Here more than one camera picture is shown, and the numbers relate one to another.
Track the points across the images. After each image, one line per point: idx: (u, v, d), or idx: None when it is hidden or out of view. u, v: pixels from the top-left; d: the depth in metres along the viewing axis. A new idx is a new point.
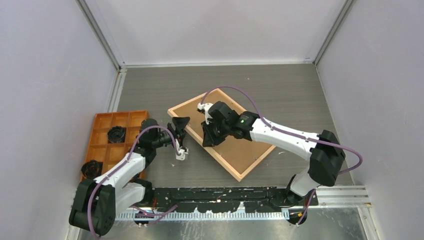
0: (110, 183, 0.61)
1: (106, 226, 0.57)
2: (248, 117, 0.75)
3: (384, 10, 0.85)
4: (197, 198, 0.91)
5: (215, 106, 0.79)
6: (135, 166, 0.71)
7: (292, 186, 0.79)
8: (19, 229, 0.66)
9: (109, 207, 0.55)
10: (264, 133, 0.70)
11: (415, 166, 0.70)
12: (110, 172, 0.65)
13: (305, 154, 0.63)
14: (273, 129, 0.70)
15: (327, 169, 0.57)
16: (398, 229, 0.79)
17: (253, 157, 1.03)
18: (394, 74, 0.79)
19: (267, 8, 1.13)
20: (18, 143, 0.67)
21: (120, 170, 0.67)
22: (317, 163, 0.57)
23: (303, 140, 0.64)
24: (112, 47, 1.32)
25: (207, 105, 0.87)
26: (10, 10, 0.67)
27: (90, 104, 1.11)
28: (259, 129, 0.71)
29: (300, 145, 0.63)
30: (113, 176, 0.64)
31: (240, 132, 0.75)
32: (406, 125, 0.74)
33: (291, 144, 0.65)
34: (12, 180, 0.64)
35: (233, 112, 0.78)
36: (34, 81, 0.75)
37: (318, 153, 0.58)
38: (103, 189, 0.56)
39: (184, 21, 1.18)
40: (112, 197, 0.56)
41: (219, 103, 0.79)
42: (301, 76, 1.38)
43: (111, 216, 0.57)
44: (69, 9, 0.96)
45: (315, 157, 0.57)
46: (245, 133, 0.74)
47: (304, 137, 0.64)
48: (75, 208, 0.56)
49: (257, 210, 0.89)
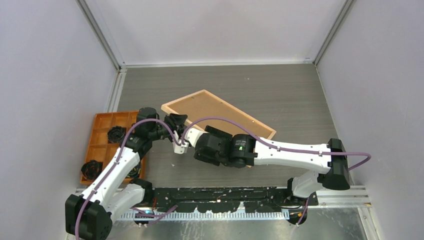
0: (98, 199, 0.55)
1: (104, 234, 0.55)
2: (243, 140, 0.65)
3: (384, 10, 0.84)
4: (197, 198, 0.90)
5: (200, 141, 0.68)
6: (125, 169, 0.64)
7: (296, 191, 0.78)
8: (19, 230, 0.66)
9: (101, 221, 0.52)
10: (272, 157, 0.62)
11: (415, 166, 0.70)
12: (98, 183, 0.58)
13: (321, 169, 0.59)
14: (280, 150, 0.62)
15: (345, 180, 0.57)
16: (397, 229, 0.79)
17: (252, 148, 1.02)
18: (393, 74, 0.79)
19: (267, 8, 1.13)
20: (18, 143, 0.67)
21: (109, 179, 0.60)
22: (338, 177, 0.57)
23: (316, 155, 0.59)
24: (111, 47, 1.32)
25: (191, 134, 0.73)
26: (10, 10, 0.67)
27: (90, 104, 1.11)
28: (264, 154, 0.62)
29: (316, 161, 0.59)
30: (101, 188, 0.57)
31: (240, 161, 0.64)
32: (406, 126, 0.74)
33: (303, 163, 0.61)
34: (12, 181, 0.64)
35: (223, 140, 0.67)
36: (33, 81, 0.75)
37: (336, 167, 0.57)
38: (90, 208, 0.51)
39: (184, 21, 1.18)
40: (102, 212, 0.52)
41: (206, 135, 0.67)
42: (301, 76, 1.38)
43: (107, 224, 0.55)
44: (69, 9, 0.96)
45: (336, 173, 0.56)
46: (247, 159, 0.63)
47: (316, 151, 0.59)
48: (68, 221, 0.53)
49: (257, 210, 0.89)
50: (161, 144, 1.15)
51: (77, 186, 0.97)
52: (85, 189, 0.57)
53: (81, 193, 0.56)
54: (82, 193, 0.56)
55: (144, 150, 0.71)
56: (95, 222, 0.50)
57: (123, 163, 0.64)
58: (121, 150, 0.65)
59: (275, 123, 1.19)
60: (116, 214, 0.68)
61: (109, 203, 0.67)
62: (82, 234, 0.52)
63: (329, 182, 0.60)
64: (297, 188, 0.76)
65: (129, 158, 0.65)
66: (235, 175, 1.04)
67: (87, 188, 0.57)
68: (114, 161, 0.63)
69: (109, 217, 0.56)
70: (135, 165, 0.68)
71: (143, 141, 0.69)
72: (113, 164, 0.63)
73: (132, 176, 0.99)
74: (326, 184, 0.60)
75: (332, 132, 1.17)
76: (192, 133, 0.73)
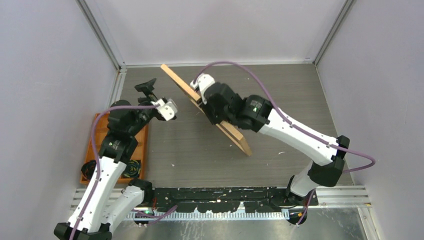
0: (85, 226, 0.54)
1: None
2: (259, 103, 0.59)
3: (384, 10, 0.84)
4: (198, 198, 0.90)
5: (214, 88, 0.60)
6: (109, 183, 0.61)
7: (292, 188, 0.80)
8: (19, 230, 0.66)
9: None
10: (282, 130, 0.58)
11: (415, 166, 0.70)
12: (82, 209, 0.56)
13: (322, 159, 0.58)
14: (292, 127, 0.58)
15: (337, 175, 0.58)
16: (397, 229, 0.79)
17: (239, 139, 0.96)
18: (393, 74, 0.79)
19: (267, 8, 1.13)
20: (18, 143, 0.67)
21: (93, 201, 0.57)
22: (334, 170, 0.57)
23: (324, 145, 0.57)
24: (111, 46, 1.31)
25: (203, 79, 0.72)
26: (9, 10, 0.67)
27: (90, 103, 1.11)
28: (276, 124, 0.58)
29: (321, 150, 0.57)
30: (86, 213, 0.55)
31: (247, 122, 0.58)
32: (406, 126, 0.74)
33: (310, 148, 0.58)
34: (12, 180, 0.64)
35: (237, 96, 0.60)
36: (34, 81, 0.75)
37: (337, 161, 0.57)
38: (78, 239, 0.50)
39: (184, 20, 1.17)
40: (93, 237, 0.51)
41: (221, 84, 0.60)
42: (301, 76, 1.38)
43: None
44: (69, 10, 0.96)
45: (336, 166, 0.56)
46: (256, 123, 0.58)
47: (326, 141, 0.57)
48: None
49: (257, 210, 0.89)
50: (161, 144, 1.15)
51: (77, 186, 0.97)
52: (71, 215, 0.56)
53: (68, 222, 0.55)
54: (69, 220, 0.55)
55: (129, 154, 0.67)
56: None
57: (106, 177, 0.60)
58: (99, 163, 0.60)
59: None
60: (116, 222, 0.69)
61: (108, 212, 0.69)
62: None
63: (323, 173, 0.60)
64: (294, 184, 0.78)
65: (111, 172, 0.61)
66: (235, 174, 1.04)
67: (74, 216, 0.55)
68: (96, 179, 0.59)
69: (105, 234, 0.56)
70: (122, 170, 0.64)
71: (125, 144, 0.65)
72: (94, 182, 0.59)
73: (132, 176, 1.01)
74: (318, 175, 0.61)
75: (332, 132, 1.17)
76: (205, 78, 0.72)
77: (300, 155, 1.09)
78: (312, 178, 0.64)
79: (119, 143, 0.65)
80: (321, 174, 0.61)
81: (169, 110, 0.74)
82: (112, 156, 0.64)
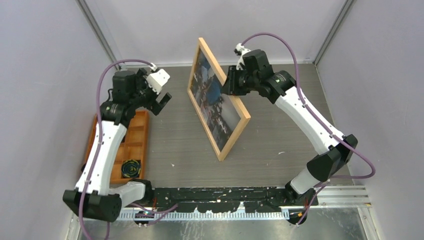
0: (94, 189, 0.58)
1: (116, 213, 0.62)
2: (284, 78, 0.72)
3: (384, 10, 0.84)
4: (197, 198, 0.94)
5: (255, 53, 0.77)
6: (112, 147, 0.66)
7: (293, 181, 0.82)
8: (19, 229, 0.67)
9: (107, 205, 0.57)
10: (294, 106, 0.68)
11: (415, 165, 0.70)
12: (88, 173, 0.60)
13: (321, 146, 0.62)
14: (304, 107, 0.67)
15: (330, 169, 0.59)
16: (397, 229, 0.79)
17: (226, 137, 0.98)
18: (393, 74, 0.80)
19: (267, 8, 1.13)
20: (18, 143, 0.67)
21: (98, 163, 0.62)
22: (328, 162, 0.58)
23: (328, 133, 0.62)
24: (111, 46, 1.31)
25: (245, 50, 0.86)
26: (10, 11, 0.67)
27: (90, 103, 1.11)
28: (290, 100, 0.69)
29: (323, 137, 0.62)
30: (93, 176, 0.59)
31: (267, 90, 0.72)
32: (406, 126, 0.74)
33: (313, 132, 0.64)
34: (12, 180, 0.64)
35: (269, 67, 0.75)
36: (34, 82, 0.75)
37: (335, 154, 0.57)
38: (91, 200, 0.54)
39: (184, 20, 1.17)
40: (104, 199, 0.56)
41: (261, 52, 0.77)
42: (301, 76, 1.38)
43: (115, 204, 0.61)
44: (69, 9, 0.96)
45: (331, 158, 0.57)
46: (274, 93, 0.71)
47: (330, 131, 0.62)
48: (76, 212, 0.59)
49: (257, 210, 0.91)
50: (161, 144, 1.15)
51: None
52: (78, 182, 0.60)
53: (76, 187, 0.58)
54: (77, 186, 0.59)
55: (126, 119, 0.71)
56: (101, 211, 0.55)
57: (107, 140, 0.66)
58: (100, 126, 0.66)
59: (275, 123, 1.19)
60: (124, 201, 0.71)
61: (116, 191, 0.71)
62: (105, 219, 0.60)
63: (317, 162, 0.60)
64: (296, 180, 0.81)
65: (112, 135, 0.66)
66: (235, 174, 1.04)
67: (81, 182, 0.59)
68: (98, 142, 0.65)
69: (115, 200, 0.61)
70: (123, 133, 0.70)
71: (123, 108, 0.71)
72: (97, 145, 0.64)
73: (131, 176, 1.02)
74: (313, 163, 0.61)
75: None
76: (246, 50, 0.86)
77: (300, 155, 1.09)
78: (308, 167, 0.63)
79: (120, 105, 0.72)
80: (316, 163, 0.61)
81: (160, 78, 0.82)
82: (111, 121, 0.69)
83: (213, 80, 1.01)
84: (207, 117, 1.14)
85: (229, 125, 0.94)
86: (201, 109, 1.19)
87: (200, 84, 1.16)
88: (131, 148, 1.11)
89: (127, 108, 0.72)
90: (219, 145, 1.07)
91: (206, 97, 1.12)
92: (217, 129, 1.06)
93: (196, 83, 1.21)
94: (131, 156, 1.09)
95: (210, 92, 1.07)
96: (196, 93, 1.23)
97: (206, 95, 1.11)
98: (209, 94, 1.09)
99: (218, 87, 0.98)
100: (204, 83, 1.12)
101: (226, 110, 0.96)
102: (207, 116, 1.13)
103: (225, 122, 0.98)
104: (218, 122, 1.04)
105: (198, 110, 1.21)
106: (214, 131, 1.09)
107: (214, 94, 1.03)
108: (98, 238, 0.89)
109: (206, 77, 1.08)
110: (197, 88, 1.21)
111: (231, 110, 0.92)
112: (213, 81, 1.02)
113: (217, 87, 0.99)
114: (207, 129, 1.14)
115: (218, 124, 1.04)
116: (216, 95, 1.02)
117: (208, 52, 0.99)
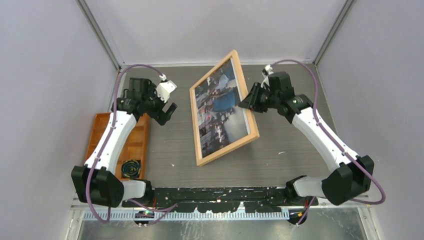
0: (103, 165, 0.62)
1: (118, 199, 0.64)
2: (302, 100, 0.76)
3: (384, 10, 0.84)
4: (197, 198, 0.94)
5: (279, 75, 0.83)
6: (122, 132, 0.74)
7: (296, 182, 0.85)
8: (19, 229, 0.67)
9: (112, 184, 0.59)
10: (308, 124, 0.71)
11: (415, 166, 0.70)
12: (99, 151, 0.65)
13: (333, 164, 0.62)
14: (318, 125, 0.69)
15: (342, 187, 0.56)
16: (397, 229, 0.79)
17: (219, 145, 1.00)
18: (394, 74, 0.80)
19: (267, 8, 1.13)
20: (18, 143, 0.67)
21: (109, 145, 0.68)
22: (339, 178, 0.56)
23: (339, 151, 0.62)
24: (111, 46, 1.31)
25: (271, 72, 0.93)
26: (10, 11, 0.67)
27: (90, 103, 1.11)
28: (306, 118, 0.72)
29: (335, 154, 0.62)
30: (104, 155, 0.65)
31: (285, 109, 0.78)
32: (406, 126, 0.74)
33: (325, 149, 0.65)
34: (13, 180, 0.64)
35: (291, 89, 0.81)
36: (34, 82, 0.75)
37: (347, 171, 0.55)
38: (98, 174, 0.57)
39: (184, 20, 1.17)
40: (110, 175, 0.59)
41: (284, 74, 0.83)
42: (301, 76, 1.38)
43: (117, 189, 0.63)
44: (69, 10, 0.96)
45: (341, 173, 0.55)
46: (290, 112, 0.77)
47: (342, 149, 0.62)
48: (81, 192, 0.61)
49: (257, 210, 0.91)
50: (161, 144, 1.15)
51: None
52: (87, 159, 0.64)
53: (85, 163, 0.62)
54: (86, 163, 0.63)
55: (138, 112, 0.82)
56: (107, 187, 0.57)
57: (119, 126, 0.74)
58: (115, 115, 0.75)
59: (275, 123, 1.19)
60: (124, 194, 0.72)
61: None
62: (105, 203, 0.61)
63: (331, 183, 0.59)
64: (302, 180, 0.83)
65: (124, 122, 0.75)
66: (235, 175, 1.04)
67: (90, 159, 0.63)
68: (111, 126, 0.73)
69: (118, 184, 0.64)
70: (132, 124, 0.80)
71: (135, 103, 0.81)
72: (110, 129, 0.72)
73: (131, 176, 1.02)
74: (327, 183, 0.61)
75: None
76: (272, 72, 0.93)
77: (300, 155, 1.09)
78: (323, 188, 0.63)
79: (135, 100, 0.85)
80: (329, 183, 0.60)
81: (168, 87, 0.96)
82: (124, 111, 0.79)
83: (230, 91, 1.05)
84: (201, 122, 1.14)
85: (231, 136, 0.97)
86: (198, 111, 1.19)
87: (212, 88, 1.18)
88: (131, 148, 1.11)
89: (139, 103, 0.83)
90: (204, 151, 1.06)
91: (212, 102, 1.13)
92: (211, 134, 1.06)
93: (206, 86, 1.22)
94: (131, 156, 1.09)
95: (221, 100, 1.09)
96: (201, 95, 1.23)
97: (214, 100, 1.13)
98: (218, 100, 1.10)
99: (233, 98, 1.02)
100: (217, 90, 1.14)
101: (233, 121, 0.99)
102: (204, 120, 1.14)
103: (225, 132, 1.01)
104: (216, 129, 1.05)
105: (194, 112, 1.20)
106: (205, 136, 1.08)
107: (225, 103, 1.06)
108: (98, 237, 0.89)
109: (223, 86, 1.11)
110: (205, 91, 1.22)
111: (240, 123, 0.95)
112: (230, 91, 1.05)
113: (232, 98, 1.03)
114: (196, 132, 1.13)
115: (214, 131, 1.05)
116: (227, 105, 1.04)
117: (237, 67, 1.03)
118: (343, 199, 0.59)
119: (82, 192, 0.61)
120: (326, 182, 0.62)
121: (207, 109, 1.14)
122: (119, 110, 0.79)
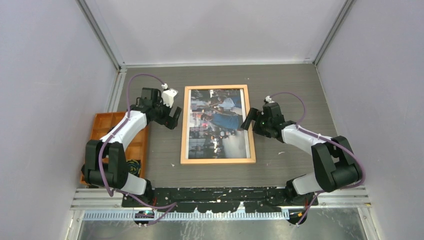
0: (117, 141, 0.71)
1: (123, 182, 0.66)
2: (286, 122, 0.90)
3: (385, 10, 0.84)
4: (197, 198, 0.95)
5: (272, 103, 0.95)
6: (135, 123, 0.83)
7: (296, 180, 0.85)
8: (19, 230, 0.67)
9: (122, 160, 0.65)
10: (291, 132, 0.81)
11: (417, 166, 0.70)
12: (114, 132, 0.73)
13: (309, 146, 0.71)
14: (298, 130, 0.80)
15: (324, 162, 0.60)
16: (397, 229, 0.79)
17: (213, 155, 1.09)
18: (395, 74, 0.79)
19: (267, 9, 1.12)
20: (18, 144, 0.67)
21: (123, 129, 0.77)
22: (317, 154, 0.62)
23: (315, 137, 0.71)
24: (111, 47, 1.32)
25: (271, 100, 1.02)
26: (8, 12, 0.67)
27: (90, 103, 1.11)
28: (289, 128, 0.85)
29: (312, 141, 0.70)
30: (117, 135, 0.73)
31: (275, 133, 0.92)
32: (407, 126, 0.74)
33: (305, 141, 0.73)
34: (12, 180, 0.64)
35: (281, 116, 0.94)
36: (33, 83, 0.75)
37: (322, 146, 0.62)
38: (111, 148, 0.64)
39: (184, 21, 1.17)
40: (121, 150, 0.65)
41: (276, 103, 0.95)
42: (301, 76, 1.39)
43: (124, 172, 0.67)
44: (68, 10, 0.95)
45: (316, 147, 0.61)
46: (279, 137, 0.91)
47: (316, 135, 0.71)
48: (88, 167, 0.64)
49: (257, 210, 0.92)
50: (161, 144, 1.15)
51: (77, 186, 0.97)
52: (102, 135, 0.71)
53: (101, 138, 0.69)
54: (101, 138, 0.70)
55: (149, 116, 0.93)
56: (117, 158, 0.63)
57: (133, 118, 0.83)
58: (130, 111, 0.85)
59: None
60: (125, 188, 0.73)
61: None
62: (111, 184, 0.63)
63: (316, 165, 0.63)
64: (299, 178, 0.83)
65: (138, 117, 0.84)
66: (235, 174, 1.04)
67: (105, 135, 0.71)
68: (126, 117, 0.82)
69: (126, 167, 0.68)
70: (143, 123, 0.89)
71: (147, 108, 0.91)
72: (125, 119, 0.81)
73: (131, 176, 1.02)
74: (315, 167, 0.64)
75: (331, 132, 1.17)
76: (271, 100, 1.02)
77: (300, 155, 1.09)
78: (318, 181, 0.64)
79: (144, 106, 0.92)
80: (315, 165, 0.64)
81: (170, 93, 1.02)
82: (137, 110, 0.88)
83: (234, 116, 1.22)
84: (193, 123, 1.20)
85: (227, 151, 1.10)
86: (192, 114, 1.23)
87: (213, 101, 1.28)
88: (131, 148, 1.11)
89: (150, 109, 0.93)
90: (191, 153, 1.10)
91: (212, 114, 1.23)
92: (203, 141, 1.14)
93: (207, 96, 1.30)
94: (131, 156, 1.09)
95: (222, 117, 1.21)
96: (198, 100, 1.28)
97: (215, 113, 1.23)
98: (219, 116, 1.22)
99: (236, 123, 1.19)
100: (219, 107, 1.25)
101: (232, 140, 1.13)
102: (198, 125, 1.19)
103: (221, 146, 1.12)
104: (212, 139, 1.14)
105: (187, 112, 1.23)
106: (196, 140, 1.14)
107: (228, 122, 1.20)
108: (98, 238, 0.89)
109: (228, 108, 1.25)
110: (204, 99, 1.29)
111: (239, 145, 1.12)
112: (234, 116, 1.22)
113: (235, 122, 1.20)
114: (185, 131, 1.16)
115: (210, 140, 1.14)
116: (229, 124, 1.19)
117: (247, 101, 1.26)
118: (334, 183, 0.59)
119: (89, 169, 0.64)
120: (316, 175, 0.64)
121: (205, 117, 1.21)
122: (133, 110, 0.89)
